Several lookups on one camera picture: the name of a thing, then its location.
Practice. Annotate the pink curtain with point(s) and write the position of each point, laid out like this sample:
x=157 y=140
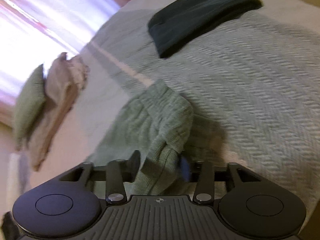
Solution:
x=34 y=32

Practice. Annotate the white quilted pillow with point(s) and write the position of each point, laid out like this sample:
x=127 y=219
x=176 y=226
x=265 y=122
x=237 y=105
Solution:
x=18 y=180

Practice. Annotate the beige folded blanket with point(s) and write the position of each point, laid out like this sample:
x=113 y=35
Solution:
x=64 y=82

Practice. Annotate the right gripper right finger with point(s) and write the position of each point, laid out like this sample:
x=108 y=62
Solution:
x=202 y=174

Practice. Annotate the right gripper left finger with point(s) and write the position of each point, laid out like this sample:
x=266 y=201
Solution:
x=119 y=172

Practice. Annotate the folded dark green garment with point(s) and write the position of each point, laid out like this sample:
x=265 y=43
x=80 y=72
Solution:
x=184 y=20

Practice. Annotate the grey-green sweatpants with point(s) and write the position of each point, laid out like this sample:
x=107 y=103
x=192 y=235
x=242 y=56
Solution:
x=157 y=123

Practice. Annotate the green knitted cushion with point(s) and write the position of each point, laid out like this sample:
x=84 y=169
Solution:
x=28 y=105

